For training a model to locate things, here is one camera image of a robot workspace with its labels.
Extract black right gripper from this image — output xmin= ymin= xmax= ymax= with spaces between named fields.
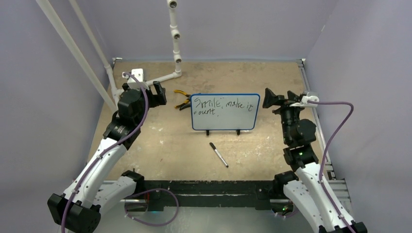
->
xmin=262 ymin=87 xmax=306 ymax=143

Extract blue framed whiteboard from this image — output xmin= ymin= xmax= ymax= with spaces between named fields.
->
xmin=190 ymin=93 xmax=260 ymax=131

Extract white whiteboard marker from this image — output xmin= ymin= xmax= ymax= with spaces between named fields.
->
xmin=209 ymin=142 xmax=229 ymax=168

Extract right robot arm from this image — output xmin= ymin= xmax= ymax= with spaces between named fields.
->
xmin=262 ymin=88 xmax=368 ymax=233

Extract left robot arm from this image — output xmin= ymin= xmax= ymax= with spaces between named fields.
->
xmin=47 ymin=81 xmax=167 ymax=233

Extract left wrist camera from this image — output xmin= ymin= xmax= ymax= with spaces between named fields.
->
xmin=122 ymin=68 xmax=149 ymax=90

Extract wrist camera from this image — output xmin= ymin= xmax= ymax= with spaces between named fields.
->
xmin=122 ymin=68 xmax=149 ymax=90
xmin=290 ymin=92 xmax=320 ymax=108

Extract black grey wire stripper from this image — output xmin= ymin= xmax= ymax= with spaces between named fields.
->
xmin=178 ymin=103 xmax=191 ymax=111

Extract yellow handled pliers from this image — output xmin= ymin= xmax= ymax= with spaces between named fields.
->
xmin=173 ymin=89 xmax=191 ymax=109

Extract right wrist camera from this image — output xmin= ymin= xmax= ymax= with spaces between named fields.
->
xmin=290 ymin=92 xmax=320 ymax=108

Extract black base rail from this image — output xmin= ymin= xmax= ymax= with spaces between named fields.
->
xmin=139 ymin=180 xmax=292 ymax=213

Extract aluminium frame rail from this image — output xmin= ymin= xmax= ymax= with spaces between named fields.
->
xmin=296 ymin=59 xmax=351 ymax=209

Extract white PVC pipe frame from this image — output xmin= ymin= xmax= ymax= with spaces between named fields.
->
xmin=35 ymin=0 xmax=183 ymax=113

